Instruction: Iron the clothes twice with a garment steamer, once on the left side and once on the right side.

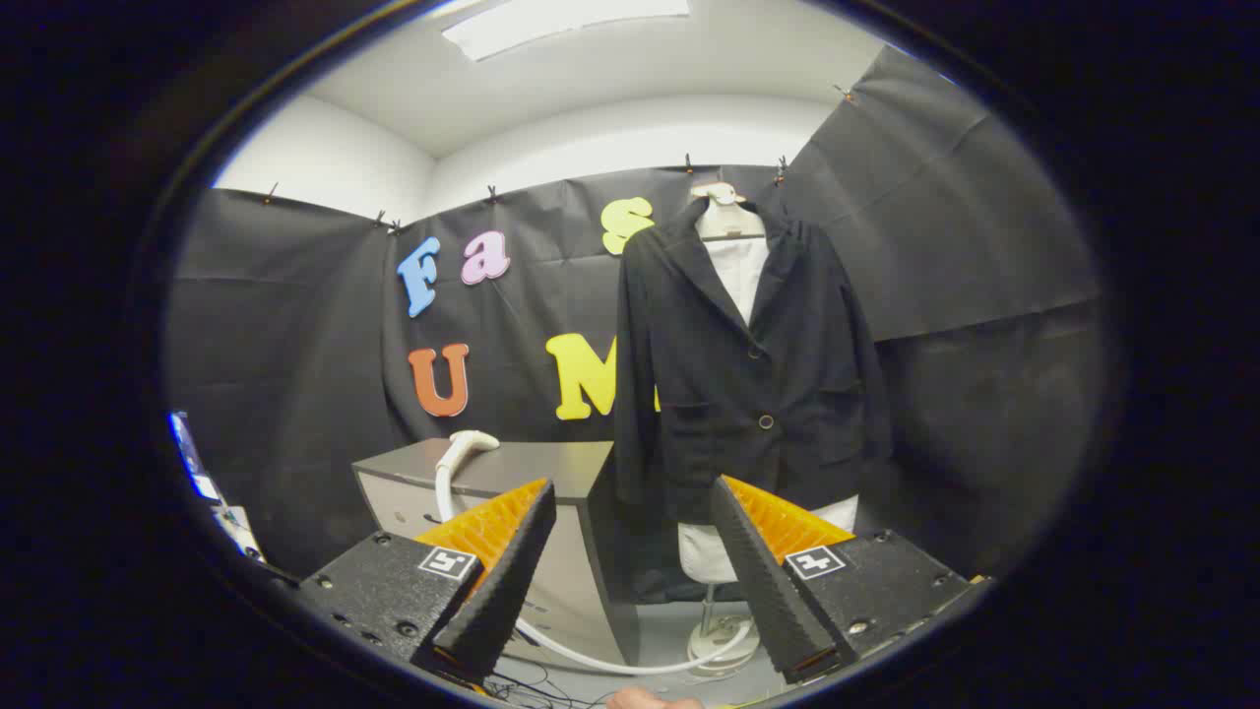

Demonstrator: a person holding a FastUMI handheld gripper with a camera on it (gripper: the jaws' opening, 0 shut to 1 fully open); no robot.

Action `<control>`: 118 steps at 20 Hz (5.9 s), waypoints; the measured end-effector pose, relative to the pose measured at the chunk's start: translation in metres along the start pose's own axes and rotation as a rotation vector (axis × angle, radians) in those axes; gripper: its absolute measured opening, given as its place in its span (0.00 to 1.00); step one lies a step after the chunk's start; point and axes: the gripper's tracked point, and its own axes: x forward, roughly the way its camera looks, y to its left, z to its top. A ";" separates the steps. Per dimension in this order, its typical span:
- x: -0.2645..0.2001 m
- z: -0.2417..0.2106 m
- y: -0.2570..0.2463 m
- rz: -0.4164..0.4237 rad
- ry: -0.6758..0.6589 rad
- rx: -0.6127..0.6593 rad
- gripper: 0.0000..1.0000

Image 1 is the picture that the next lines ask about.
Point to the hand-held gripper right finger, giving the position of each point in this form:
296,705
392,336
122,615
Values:
763,591

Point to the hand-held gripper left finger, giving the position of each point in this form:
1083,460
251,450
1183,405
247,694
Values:
497,601

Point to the black jacket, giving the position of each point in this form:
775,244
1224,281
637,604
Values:
787,374

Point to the white mannequin torso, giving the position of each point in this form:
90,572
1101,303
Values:
709,551

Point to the white mannequin stand base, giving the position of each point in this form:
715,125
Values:
714,642

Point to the grey cabinet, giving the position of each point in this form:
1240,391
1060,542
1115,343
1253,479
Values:
532,463

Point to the lit screen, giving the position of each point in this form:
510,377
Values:
192,458

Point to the black backdrop cloth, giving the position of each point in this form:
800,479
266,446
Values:
984,246

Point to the row of small black clips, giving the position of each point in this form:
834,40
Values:
688,163

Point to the large ceiling light panel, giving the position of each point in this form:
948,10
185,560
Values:
551,22

